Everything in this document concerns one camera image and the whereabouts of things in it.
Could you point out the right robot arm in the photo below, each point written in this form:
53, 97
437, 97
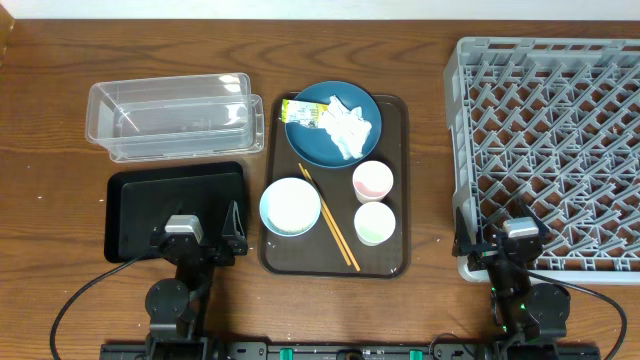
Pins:
529, 312

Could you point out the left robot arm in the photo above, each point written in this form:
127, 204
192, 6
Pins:
175, 305

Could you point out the lower wooden chopstick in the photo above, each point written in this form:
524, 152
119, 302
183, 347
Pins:
326, 216

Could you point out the brown serving tray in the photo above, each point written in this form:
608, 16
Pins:
316, 253

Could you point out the green plastic cup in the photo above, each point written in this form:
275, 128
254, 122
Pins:
374, 223

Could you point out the dark blue plate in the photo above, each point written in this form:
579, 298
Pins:
315, 145

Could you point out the upper wooden chopstick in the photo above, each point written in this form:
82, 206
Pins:
355, 264

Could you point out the white napkin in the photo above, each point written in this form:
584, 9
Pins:
347, 129

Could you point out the pink plastic cup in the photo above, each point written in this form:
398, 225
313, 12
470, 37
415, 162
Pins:
372, 181

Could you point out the yellow green snack wrapper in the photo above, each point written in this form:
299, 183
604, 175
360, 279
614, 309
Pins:
305, 114

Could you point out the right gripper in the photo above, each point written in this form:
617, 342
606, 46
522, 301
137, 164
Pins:
465, 246

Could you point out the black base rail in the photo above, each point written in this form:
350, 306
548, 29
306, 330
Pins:
263, 351

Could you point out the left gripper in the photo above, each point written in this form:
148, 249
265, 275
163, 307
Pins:
237, 242

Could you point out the grey dishwasher rack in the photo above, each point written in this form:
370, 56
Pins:
554, 121

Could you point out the black tray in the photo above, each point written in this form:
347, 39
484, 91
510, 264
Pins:
135, 199

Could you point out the light blue bowl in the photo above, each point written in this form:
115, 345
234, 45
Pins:
266, 210

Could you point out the wooden chopstick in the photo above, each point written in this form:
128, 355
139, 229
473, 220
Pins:
326, 216
355, 264

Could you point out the clear plastic bin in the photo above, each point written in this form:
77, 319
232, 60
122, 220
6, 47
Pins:
179, 117

